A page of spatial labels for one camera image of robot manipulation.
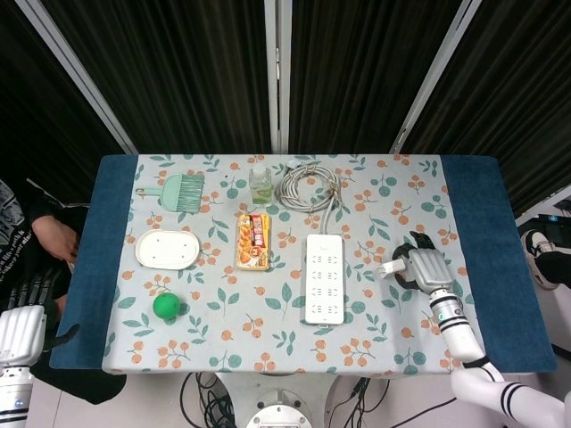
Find white frame pole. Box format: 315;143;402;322
390;0;483;155
20;0;138;155
262;0;294;155

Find white power adapter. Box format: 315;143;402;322
378;261;408;280

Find black floor cables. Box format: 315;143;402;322
180;372;451;428

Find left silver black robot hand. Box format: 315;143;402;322
0;267;81;369

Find white oval plastic tray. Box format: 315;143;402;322
135;228;203;270

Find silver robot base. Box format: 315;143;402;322
213;372;340;428

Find grey cable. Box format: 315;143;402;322
277;160;343;237

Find green ball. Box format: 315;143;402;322
152;292;182;320

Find green hand brush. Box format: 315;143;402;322
136;173;205;211

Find clear green-label drink bottle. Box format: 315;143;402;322
248;167;274;207

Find yellow snack package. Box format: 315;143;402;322
235;212;272;272

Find fruit-print tablecloth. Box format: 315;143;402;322
101;153;478;375

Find black curtain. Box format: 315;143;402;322
0;0;571;219

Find seated person in black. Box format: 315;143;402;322
0;177;128;405

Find blue table cover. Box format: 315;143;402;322
48;153;558;374

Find black white sneaker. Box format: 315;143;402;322
520;229;571;291

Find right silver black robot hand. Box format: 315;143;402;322
391;230;452;295

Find white power strip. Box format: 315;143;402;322
304;235;346;333

